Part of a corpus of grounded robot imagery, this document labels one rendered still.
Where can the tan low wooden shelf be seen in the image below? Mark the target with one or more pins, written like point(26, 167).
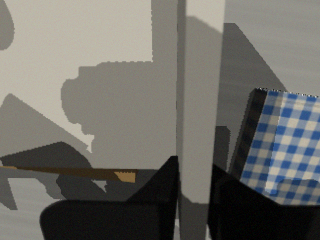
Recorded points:
point(127, 175)

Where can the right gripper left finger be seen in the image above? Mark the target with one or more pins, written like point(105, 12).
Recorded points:
point(149, 214)

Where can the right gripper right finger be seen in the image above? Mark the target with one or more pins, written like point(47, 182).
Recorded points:
point(237, 212)

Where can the white tray with raised ends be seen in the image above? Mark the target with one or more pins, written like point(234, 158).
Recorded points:
point(115, 84)

